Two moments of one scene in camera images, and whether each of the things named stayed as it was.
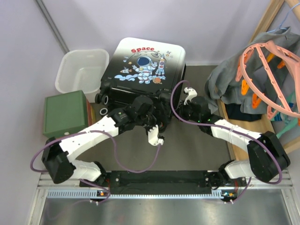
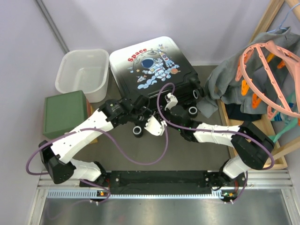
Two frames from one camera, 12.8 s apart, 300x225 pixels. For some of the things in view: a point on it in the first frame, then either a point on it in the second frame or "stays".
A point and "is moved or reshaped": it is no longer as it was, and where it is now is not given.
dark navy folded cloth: x=234 y=112 stays
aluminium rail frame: x=48 y=189 stays
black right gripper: x=183 y=108 → x=164 y=103
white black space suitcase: x=138 y=67 is moved or reshaped
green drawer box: x=65 y=113 stays
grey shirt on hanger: x=257 y=75 stays
